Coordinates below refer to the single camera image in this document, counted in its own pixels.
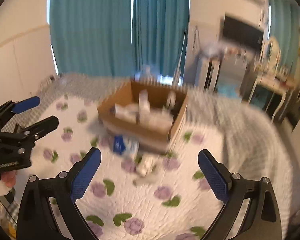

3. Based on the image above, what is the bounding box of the brown cardboard box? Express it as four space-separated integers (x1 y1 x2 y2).
97 81 188 154

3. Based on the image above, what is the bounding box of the white oval vanity mirror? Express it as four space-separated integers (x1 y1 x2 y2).
260 36 281 73

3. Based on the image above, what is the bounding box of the floral white quilt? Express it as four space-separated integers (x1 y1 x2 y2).
14 93 243 240

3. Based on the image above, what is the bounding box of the middle teal curtain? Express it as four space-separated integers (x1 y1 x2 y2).
132 0 190 76

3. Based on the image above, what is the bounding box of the right teal curtain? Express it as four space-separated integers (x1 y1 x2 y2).
268 0 299 75

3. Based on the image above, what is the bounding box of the large teal curtain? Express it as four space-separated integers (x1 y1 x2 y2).
50 0 136 77

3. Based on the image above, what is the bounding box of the grey mini fridge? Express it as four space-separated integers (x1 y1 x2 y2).
216 55 248 97

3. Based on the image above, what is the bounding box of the blue white tissue packet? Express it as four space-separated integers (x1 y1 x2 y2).
113 135 126 155

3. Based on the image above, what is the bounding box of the black wall television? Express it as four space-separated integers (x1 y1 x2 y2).
222 15 263 53

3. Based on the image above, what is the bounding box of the grey checkered bedsheet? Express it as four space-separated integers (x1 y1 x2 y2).
4 74 293 235

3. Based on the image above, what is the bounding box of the white dressing table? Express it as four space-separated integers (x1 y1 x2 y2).
247 71 296 122

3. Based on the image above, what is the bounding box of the blue plastic bag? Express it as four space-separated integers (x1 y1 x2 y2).
217 84 241 99

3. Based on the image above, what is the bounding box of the white tissue pack in box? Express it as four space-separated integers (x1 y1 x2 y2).
139 111 173 134

